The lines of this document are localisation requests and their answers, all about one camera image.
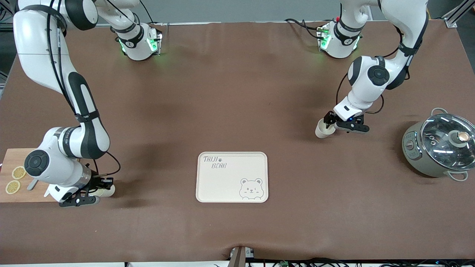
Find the white plastic cup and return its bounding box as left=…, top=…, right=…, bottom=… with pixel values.
left=315, top=118, right=336, bottom=139
left=89, top=184, right=116, bottom=198

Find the beige bear print tray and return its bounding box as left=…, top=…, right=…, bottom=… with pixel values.
left=196, top=151, right=269, bottom=203

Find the bamboo cutting board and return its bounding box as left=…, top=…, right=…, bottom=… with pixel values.
left=0, top=148, right=60, bottom=203

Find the grey electric cooking pot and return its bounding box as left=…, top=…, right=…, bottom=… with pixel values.
left=402, top=108, right=475, bottom=181

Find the brown table mat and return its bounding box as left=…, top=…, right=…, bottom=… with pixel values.
left=0, top=20, right=475, bottom=264

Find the glass pot lid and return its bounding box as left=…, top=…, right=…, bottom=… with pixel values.
left=421, top=113, right=475, bottom=170

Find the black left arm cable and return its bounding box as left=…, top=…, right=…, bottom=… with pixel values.
left=336, top=0, right=412, bottom=114

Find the black left base cable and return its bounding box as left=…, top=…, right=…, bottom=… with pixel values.
left=285, top=18, right=323, bottom=39

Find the black base cable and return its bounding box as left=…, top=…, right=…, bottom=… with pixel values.
left=285, top=18, right=323, bottom=39
left=139, top=0, right=156, bottom=24

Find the short aluminium frame profile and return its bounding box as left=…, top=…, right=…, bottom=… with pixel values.
left=442, top=0, right=475, bottom=28

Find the grey camera stand bracket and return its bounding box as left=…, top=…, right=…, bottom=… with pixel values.
left=229, top=245, right=255, bottom=267

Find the black right base cable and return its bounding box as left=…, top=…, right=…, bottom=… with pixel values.
left=139, top=0, right=156, bottom=24

